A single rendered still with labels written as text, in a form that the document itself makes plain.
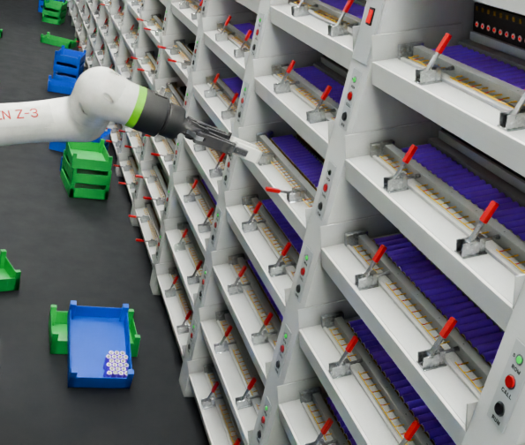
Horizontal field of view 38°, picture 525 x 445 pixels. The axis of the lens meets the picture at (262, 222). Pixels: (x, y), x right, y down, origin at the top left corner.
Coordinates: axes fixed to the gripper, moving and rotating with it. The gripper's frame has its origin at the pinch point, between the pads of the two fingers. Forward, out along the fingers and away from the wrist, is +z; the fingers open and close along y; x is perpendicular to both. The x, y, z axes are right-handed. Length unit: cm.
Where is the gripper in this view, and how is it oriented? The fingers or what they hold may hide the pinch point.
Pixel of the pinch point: (244, 149)
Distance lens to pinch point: 174.1
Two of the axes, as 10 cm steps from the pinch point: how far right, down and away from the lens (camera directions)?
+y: -2.5, -4.0, 8.8
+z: 8.7, 3.1, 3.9
